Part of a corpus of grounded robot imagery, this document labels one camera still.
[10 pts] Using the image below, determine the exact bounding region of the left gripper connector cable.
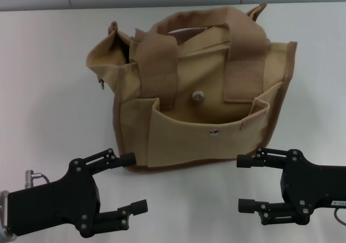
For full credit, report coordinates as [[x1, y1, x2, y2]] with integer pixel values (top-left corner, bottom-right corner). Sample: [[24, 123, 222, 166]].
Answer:
[[25, 169, 51, 190]]

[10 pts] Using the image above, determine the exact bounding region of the khaki canvas tote bag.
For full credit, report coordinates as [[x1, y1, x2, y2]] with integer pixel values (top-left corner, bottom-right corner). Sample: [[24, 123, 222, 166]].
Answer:
[[85, 2, 298, 175]]

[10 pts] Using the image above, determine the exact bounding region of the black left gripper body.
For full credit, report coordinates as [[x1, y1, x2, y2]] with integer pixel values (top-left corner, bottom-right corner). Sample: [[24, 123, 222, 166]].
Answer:
[[7, 158, 103, 239]]

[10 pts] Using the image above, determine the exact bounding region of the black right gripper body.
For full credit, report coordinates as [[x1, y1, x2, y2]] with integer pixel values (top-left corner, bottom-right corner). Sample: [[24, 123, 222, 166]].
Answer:
[[280, 149, 346, 225]]

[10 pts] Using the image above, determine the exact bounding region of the gripper connector cable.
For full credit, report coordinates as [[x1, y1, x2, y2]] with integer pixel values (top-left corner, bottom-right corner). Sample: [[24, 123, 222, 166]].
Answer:
[[334, 209, 346, 225], [25, 169, 51, 190]]

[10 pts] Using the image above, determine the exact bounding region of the right gripper connector cable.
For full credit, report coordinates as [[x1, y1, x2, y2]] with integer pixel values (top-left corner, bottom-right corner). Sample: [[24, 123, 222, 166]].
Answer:
[[334, 209, 346, 225]]

